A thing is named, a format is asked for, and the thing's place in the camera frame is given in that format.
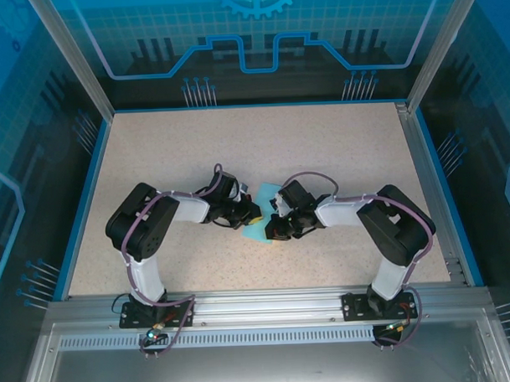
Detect light blue paper sheet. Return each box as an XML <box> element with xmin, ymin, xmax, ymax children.
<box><xmin>240</xmin><ymin>181</ymin><xmax>283</xmax><ymax>247</ymax></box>

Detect steel front tray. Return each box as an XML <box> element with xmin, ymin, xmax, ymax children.
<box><xmin>16</xmin><ymin>307</ymin><xmax>510</xmax><ymax>382</ymax></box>

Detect blue table edge strip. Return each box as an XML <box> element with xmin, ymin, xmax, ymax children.
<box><xmin>415</xmin><ymin>106</ymin><xmax>485</xmax><ymax>289</ymax></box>
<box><xmin>46</xmin><ymin>118</ymin><xmax>120</xmax><ymax>302</ymax></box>

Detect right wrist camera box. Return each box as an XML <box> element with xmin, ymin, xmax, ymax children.
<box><xmin>270</xmin><ymin>193</ymin><xmax>291</xmax><ymax>219</ymax></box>

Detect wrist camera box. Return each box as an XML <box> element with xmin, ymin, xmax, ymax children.
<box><xmin>270</xmin><ymin>193</ymin><xmax>291</xmax><ymax>219</ymax></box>
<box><xmin>234</xmin><ymin>180</ymin><xmax>253</xmax><ymax>203</ymax></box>

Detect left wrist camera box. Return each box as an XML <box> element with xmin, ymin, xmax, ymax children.
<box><xmin>234</xmin><ymin>180</ymin><xmax>253</xmax><ymax>203</ymax></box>

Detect aluminium mounting rail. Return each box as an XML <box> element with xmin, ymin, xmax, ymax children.
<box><xmin>47</xmin><ymin>281</ymin><xmax>491</xmax><ymax>330</ymax></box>

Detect slotted grey cable duct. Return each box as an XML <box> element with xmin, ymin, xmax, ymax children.
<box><xmin>57</xmin><ymin>324</ymin><xmax>412</xmax><ymax>354</ymax></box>

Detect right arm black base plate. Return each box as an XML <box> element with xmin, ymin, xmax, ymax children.
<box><xmin>341</xmin><ymin>289</ymin><xmax>419</xmax><ymax>322</ymax></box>

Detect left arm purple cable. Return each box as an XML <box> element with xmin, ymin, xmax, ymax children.
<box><xmin>117</xmin><ymin>162</ymin><xmax>233</xmax><ymax>359</ymax></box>

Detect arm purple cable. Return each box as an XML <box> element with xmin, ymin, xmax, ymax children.
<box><xmin>117</xmin><ymin>162</ymin><xmax>233</xmax><ymax>359</ymax></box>
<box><xmin>281</xmin><ymin>168</ymin><xmax>440</xmax><ymax>353</ymax></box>

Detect aluminium side rail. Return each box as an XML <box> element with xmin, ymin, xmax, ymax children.
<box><xmin>396</xmin><ymin>100</ymin><xmax>469</xmax><ymax>287</ymax></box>

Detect cable connector with green light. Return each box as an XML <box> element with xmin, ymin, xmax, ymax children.
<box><xmin>145</xmin><ymin>322</ymin><xmax>167</xmax><ymax>343</ymax></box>
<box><xmin>383</xmin><ymin>318</ymin><xmax>412</xmax><ymax>335</ymax></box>

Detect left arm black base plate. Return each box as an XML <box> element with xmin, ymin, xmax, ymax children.
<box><xmin>118</xmin><ymin>300</ymin><xmax>196</xmax><ymax>330</ymax></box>

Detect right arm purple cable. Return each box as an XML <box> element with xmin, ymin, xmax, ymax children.
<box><xmin>281</xmin><ymin>168</ymin><xmax>440</xmax><ymax>353</ymax></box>

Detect aluminium frame post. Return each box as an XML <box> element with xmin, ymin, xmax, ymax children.
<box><xmin>28</xmin><ymin>0</ymin><xmax>115</xmax><ymax>124</ymax></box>
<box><xmin>403</xmin><ymin>0</ymin><xmax>490</xmax><ymax>114</ymax></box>

